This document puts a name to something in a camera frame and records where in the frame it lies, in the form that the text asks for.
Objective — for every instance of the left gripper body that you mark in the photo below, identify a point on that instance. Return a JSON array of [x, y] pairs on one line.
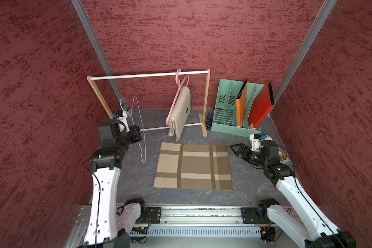
[[133, 135]]

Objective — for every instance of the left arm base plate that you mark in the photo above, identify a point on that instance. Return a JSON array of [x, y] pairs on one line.
[[151, 215]]

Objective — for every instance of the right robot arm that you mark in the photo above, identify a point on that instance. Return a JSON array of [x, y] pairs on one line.
[[314, 229]]

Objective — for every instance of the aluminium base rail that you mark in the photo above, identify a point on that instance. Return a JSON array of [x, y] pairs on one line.
[[200, 215]]

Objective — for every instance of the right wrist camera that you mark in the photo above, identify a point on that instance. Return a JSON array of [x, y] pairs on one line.
[[255, 142]]

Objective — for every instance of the wooden clothes rack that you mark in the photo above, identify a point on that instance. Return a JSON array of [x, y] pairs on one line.
[[155, 90]]

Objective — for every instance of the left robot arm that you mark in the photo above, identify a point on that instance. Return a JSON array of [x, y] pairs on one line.
[[107, 228]]

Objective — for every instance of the green file organizer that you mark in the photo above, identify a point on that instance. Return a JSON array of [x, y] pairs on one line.
[[224, 117]]

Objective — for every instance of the black blue remote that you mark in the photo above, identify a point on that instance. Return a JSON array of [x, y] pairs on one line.
[[209, 121]]

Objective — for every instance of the dog picture book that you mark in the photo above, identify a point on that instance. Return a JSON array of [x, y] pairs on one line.
[[282, 154]]

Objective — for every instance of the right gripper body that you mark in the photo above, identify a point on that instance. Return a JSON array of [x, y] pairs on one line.
[[251, 156]]

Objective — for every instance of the brown plaid scarf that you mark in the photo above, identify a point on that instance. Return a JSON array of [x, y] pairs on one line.
[[191, 166]]

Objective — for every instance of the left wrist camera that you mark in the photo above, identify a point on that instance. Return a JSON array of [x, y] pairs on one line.
[[121, 115]]

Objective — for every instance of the beige wool scarf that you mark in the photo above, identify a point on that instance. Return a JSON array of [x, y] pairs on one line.
[[180, 113]]

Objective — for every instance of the red folder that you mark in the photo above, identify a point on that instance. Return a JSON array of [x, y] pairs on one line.
[[262, 105]]

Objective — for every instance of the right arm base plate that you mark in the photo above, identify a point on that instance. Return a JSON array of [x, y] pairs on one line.
[[255, 215]]

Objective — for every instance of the orange folder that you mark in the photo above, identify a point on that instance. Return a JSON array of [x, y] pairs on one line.
[[241, 103]]

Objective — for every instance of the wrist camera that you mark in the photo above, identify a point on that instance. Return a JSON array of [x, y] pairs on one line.
[[255, 142], [121, 115]]

